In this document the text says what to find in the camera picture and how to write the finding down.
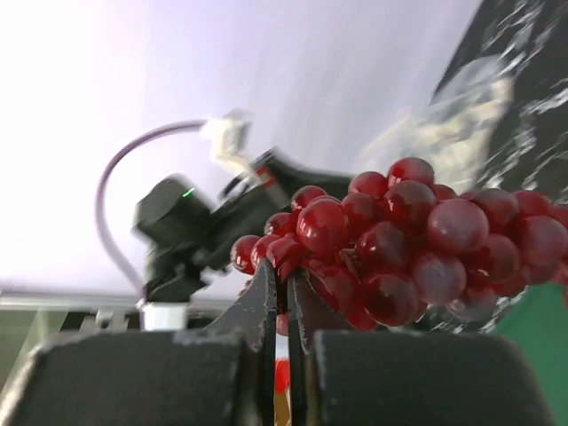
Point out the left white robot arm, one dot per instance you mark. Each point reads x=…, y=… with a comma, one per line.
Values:
x=188, y=236

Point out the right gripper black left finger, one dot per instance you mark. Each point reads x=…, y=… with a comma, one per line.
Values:
x=250, y=323

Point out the folded green cloth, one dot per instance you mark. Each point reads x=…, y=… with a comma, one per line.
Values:
x=538, y=325

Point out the red fake grape bunch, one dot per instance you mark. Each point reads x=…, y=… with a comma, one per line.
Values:
x=392, y=248

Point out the clear zip top bag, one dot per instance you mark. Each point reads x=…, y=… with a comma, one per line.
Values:
x=452, y=132

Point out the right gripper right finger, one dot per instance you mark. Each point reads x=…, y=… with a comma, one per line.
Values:
x=307, y=313

